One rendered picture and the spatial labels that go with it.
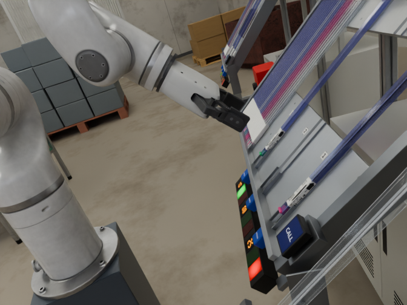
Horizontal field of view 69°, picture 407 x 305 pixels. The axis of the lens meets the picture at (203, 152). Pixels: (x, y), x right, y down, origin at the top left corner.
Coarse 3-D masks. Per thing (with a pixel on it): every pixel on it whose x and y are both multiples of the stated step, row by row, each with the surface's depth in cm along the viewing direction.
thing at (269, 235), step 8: (240, 136) 89; (248, 152) 79; (248, 160) 74; (248, 168) 72; (256, 176) 68; (256, 184) 65; (256, 192) 62; (256, 200) 60; (264, 200) 60; (264, 208) 57; (264, 216) 55; (264, 224) 53; (272, 224) 54; (264, 232) 52; (272, 232) 52; (264, 240) 50; (272, 240) 50; (272, 248) 48; (272, 256) 47
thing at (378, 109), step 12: (396, 84) 42; (384, 96) 43; (396, 96) 42; (372, 108) 44; (384, 108) 43; (360, 120) 45; (372, 120) 44; (360, 132) 45; (348, 144) 46; (336, 156) 47; (324, 168) 48; (312, 180) 49
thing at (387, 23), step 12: (372, 0) 63; (396, 0) 55; (360, 12) 65; (384, 12) 57; (396, 12) 53; (348, 24) 67; (360, 24) 62; (372, 24) 58; (384, 24) 55; (396, 24) 51; (396, 36) 51
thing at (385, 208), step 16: (400, 176) 21; (384, 192) 22; (400, 192) 21; (368, 208) 23; (384, 208) 22; (400, 208) 21; (368, 224) 22; (384, 224) 22; (352, 240) 23; (368, 240) 23; (336, 256) 24; (352, 256) 23; (320, 272) 24; (336, 272) 24; (304, 288) 25; (320, 288) 25; (288, 304) 26; (304, 304) 26
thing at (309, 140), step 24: (312, 120) 60; (264, 144) 76; (288, 144) 64; (312, 144) 56; (336, 144) 50; (264, 168) 69; (288, 168) 59; (312, 168) 52; (336, 168) 46; (360, 168) 42; (264, 192) 62; (288, 192) 55; (312, 192) 49; (336, 192) 44; (288, 216) 51; (312, 216) 46
